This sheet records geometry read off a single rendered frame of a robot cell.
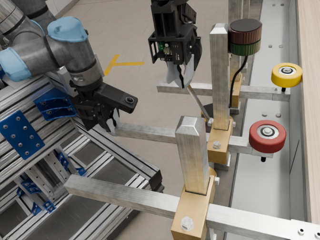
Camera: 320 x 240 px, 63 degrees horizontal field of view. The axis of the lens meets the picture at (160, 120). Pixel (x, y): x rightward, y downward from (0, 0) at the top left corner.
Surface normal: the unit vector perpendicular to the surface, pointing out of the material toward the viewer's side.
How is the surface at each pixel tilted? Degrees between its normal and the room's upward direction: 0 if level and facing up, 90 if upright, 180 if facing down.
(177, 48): 87
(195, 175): 90
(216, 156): 90
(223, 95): 90
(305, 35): 0
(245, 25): 0
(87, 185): 0
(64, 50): 73
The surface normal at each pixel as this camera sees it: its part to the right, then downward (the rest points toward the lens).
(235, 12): -0.32, 0.69
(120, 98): 0.33, -0.59
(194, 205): -0.18, -0.72
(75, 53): 0.38, 0.58
